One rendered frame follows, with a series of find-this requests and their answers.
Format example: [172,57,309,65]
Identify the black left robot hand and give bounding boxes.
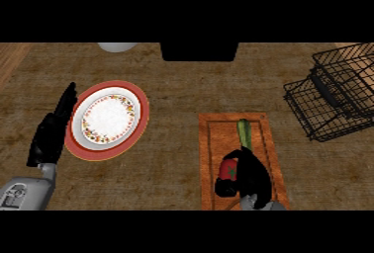
[26,81,79,168]

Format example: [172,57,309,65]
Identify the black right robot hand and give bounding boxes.
[213,145,274,211]

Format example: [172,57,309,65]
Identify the red tomato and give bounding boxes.
[218,158,240,182]

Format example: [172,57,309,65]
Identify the brown wooden cutting board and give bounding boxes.
[197,112,293,211]

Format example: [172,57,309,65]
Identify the green cucumber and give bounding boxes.
[235,119,255,151]

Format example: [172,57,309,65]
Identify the red round placemat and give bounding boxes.
[62,79,151,162]

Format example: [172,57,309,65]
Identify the white floral plate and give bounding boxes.
[70,86,144,152]

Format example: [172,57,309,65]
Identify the pale grey round object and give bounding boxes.
[96,42,139,53]

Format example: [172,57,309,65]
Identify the black box appliance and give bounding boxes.
[160,42,241,62]

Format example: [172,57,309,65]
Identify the black wire tiered basket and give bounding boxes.
[283,42,374,143]

